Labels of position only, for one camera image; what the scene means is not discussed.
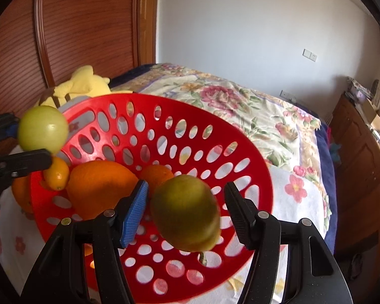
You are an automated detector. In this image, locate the yellow plush toy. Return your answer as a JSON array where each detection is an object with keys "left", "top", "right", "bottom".
[{"left": 35, "top": 65, "right": 134, "bottom": 108}]

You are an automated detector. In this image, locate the floral blanket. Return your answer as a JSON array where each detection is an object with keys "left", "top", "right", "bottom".
[{"left": 109, "top": 63, "right": 320, "bottom": 184}]

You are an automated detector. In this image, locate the medium orange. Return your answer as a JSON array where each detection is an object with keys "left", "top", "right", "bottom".
[{"left": 11, "top": 174, "right": 35, "bottom": 214}]

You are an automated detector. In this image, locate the small yellow citrus fruit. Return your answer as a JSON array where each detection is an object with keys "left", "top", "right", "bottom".
[{"left": 43, "top": 157, "right": 70, "bottom": 191}]

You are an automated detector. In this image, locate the white strawberry print cloth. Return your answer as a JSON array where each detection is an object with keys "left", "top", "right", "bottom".
[{"left": 0, "top": 161, "right": 331, "bottom": 304}]

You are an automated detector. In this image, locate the round green apple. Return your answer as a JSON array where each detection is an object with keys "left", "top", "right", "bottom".
[{"left": 18, "top": 105, "right": 69, "bottom": 153}]

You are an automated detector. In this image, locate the pile of packets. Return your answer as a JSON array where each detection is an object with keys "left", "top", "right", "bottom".
[{"left": 347, "top": 76, "right": 374, "bottom": 102}]

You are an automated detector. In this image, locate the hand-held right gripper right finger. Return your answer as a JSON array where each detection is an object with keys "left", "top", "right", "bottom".
[{"left": 224, "top": 182, "right": 350, "bottom": 304}]

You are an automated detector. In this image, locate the large orange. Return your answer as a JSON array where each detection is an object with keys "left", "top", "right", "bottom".
[{"left": 66, "top": 160, "right": 140, "bottom": 220}]

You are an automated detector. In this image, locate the open cardboard box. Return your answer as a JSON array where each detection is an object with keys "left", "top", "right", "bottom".
[{"left": 363, "top": 98, "right": 380, "bottom": 134}]

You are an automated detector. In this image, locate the brown wooden sideboard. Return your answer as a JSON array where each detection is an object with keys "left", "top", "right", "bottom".
[{"left": 331, "top": 95, "right": 380, "bottom": 254}]

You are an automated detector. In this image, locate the brown wooden wardrobe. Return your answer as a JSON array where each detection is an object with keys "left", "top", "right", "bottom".
[{"left": 0, "top": 0, "right": 159, "bottom": 118}]

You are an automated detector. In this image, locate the red perforated plastic basket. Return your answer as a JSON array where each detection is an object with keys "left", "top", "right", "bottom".
[{"left": 30, "top": 93, "right": 274, "bottom": 301}]

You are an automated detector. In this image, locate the floral white tablecloth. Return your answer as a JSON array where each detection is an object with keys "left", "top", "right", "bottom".
[{"left": 108, "top": 63, "right": 338, "bottom": 254}]

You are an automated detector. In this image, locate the yellow-green pear with stem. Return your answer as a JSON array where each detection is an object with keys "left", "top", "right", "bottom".
[{"left": 150, "top": 174, "right": 221, "bottom": 265}]

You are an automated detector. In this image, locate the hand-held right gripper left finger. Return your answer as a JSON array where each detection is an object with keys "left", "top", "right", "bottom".
[{"left": 19, "top": 180, "right": 150, "bottom": 304}]

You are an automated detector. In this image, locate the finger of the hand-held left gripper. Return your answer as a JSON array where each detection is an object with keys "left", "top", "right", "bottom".
[
  {"left": 0, "top": 149, "right": 53, "bottom": 187},
  {"left": 0, "top": 113, "right": 21, "bottom": 138}
]

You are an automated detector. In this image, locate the small tangerine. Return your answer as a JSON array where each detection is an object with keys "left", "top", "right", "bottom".
[{"left": 139, "top": 164, "right": 175, "bottom": 194}]

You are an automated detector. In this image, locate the teal cloth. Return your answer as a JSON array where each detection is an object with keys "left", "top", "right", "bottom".
[{"left": 329, "top": 142, "right": 343, "bottom": 165}]

